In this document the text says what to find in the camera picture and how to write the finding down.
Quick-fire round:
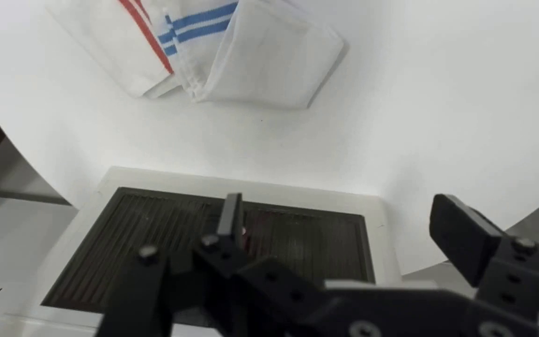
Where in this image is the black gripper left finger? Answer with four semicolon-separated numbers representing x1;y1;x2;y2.
197;191;246;259

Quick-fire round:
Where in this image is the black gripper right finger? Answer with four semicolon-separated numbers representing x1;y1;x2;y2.
429;193;517;290

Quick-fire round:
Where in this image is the blue-striped white tea towel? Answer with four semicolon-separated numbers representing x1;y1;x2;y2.
150;0;351;113

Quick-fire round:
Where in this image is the white three-tier cabinet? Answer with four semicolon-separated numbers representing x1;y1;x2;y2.
29;165;403;337

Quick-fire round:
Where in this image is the red-striped white tea towel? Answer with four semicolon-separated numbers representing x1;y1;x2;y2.
47;0;178;101

